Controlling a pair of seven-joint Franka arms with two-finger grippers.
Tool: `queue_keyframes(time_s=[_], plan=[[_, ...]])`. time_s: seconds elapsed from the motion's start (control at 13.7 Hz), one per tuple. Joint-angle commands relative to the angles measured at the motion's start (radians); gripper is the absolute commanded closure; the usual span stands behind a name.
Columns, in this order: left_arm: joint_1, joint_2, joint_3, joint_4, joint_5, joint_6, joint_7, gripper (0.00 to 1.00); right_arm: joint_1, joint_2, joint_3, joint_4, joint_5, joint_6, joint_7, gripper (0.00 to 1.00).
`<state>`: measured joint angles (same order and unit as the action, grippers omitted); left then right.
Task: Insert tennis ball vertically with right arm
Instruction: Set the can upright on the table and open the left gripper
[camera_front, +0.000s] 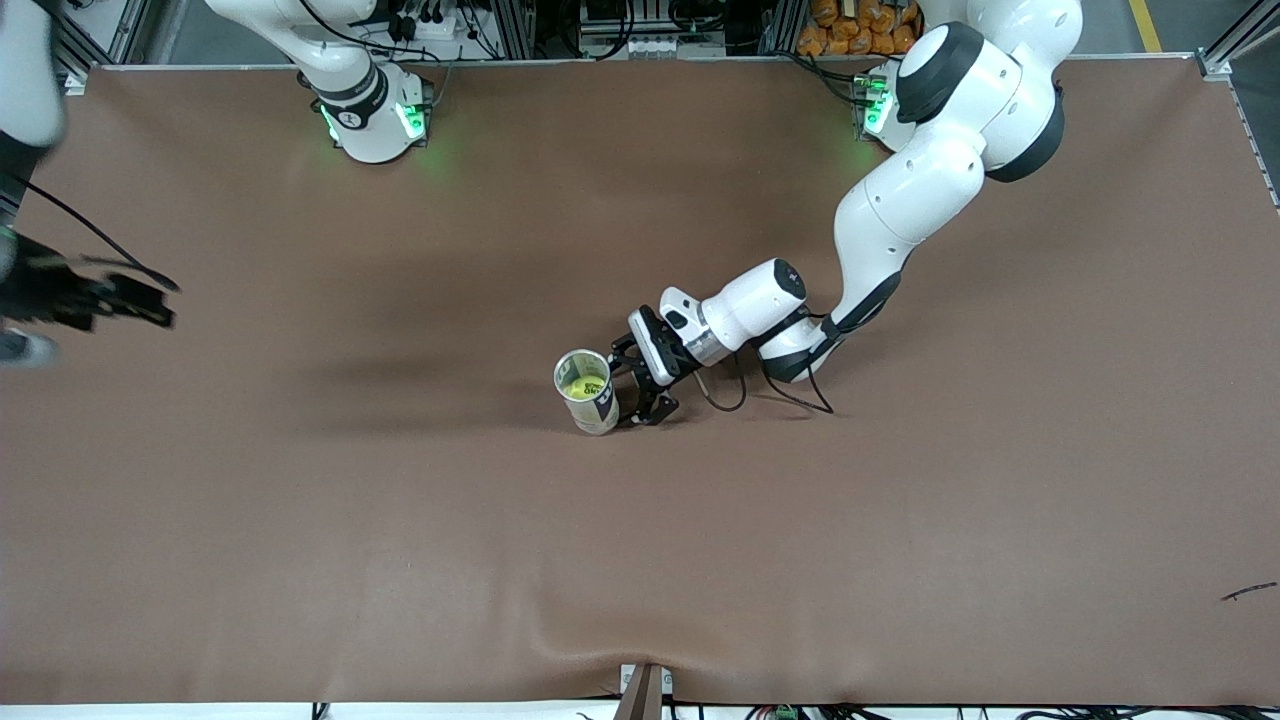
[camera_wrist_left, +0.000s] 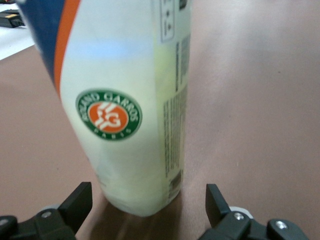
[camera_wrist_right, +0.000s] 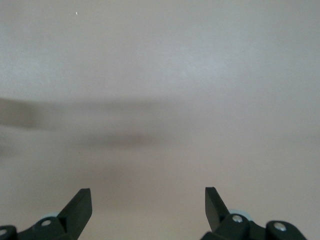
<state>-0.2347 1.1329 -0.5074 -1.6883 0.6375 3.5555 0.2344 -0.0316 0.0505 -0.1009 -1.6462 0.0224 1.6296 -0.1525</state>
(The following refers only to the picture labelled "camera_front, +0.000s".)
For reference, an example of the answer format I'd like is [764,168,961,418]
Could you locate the Wilson tennis ball can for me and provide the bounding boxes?
[553,348,621,437]

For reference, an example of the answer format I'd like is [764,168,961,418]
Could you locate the brown table cover mat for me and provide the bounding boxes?
[0,58,1280,707]

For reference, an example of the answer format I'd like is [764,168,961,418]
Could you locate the white power strip with plugs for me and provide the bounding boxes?
[385,0,471,46]

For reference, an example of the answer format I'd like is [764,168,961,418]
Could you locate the orange bag pile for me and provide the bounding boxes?
[797,0,921,57]

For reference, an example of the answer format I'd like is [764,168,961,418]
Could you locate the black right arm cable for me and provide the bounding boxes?
[18,178,183,294]

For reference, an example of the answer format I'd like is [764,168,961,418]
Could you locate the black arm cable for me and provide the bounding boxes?
[18,178,183,294]
[698,330,837,416]

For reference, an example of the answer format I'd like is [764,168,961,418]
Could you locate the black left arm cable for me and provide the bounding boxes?
[698,330,837,416]

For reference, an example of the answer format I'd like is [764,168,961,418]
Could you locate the aluminium frame profile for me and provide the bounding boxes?
[1200,0,1280,76]
[55,0,151,86]

